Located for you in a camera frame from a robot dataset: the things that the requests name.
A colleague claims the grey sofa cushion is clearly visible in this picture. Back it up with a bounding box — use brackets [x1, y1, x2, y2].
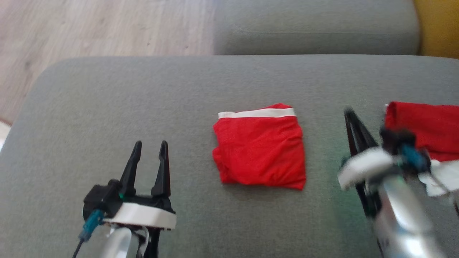
[214, 0, 421, 56]

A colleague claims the grey sofa seat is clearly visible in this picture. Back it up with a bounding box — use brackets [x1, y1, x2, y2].
[0, 54, 459, 258]

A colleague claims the red shorts white stripe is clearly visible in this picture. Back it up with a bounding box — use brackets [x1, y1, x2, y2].
[212, 103, 307, 191]

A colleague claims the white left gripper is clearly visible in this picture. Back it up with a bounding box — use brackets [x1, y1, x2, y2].
[103, 140, 177, 231]

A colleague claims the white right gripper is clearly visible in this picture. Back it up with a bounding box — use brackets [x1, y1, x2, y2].
[337, 107, 399, 191]

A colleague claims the red white baseball jersey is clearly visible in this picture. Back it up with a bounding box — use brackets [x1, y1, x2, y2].
[384, 101, 459, 197]

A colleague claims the yellow cushion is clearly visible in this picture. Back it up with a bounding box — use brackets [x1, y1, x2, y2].
[412, 0, 459, 60]

